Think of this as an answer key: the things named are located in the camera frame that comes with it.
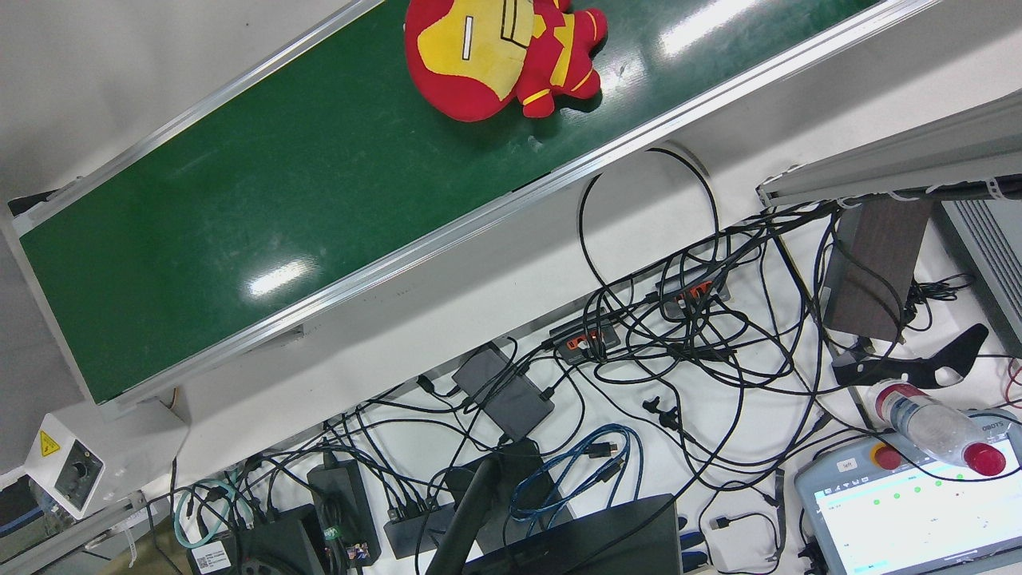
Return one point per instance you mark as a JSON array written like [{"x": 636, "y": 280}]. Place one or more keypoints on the red yellow plush toy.
[{"x": 463, "y": 80}]

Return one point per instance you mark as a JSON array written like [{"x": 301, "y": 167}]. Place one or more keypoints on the black orange USB hub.
[
  {"x": 587, "y": 335},
  {"x": 691, "y": 287}
]

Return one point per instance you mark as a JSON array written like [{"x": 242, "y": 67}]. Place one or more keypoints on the black power adapter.
[
  {"x": 339, "y": 499},
  {"x": 507, "y": 395}
]

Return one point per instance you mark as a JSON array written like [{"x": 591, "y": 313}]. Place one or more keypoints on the green conveyor belt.
[{"x": 279, "y": 200}]

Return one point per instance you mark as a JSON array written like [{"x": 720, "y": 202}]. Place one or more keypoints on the black port hub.
[{"x": 411, "y": 531}]

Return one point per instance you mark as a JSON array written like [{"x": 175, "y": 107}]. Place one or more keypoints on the black Huawei monitor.
[{"x": 591, "y": 543}]

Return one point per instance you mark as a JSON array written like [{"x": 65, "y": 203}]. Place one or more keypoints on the brown wood-grain box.
[{"x": 874, "y": 271}]

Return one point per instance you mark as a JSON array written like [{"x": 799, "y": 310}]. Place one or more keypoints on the black box with label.
[{"x": 247, "y": 551}]

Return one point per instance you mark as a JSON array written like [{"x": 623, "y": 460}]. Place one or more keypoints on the aluminium beam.
[{"x": 902, "y": 156}]

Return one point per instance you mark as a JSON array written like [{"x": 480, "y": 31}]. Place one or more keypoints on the clear bottle red cap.
[{"x": 930, "y": 423}]

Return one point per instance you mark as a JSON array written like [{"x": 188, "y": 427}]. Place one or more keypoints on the grey teach pendant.
[{"x": 918, "y": 519}]

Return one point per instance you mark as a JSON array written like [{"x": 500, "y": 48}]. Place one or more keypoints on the grey vented device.
[{"x": 986, "y": 247}]

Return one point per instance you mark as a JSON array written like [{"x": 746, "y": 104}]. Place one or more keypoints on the white conveyor control box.
[{"x": 68, "y": 471}]

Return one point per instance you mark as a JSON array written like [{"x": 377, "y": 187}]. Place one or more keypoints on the black plastic bracket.
[{"x": 878, "y": 371}]

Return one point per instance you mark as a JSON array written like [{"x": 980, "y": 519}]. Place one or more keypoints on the aluminium profile rail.
[{"x": 80, "y": 533}]

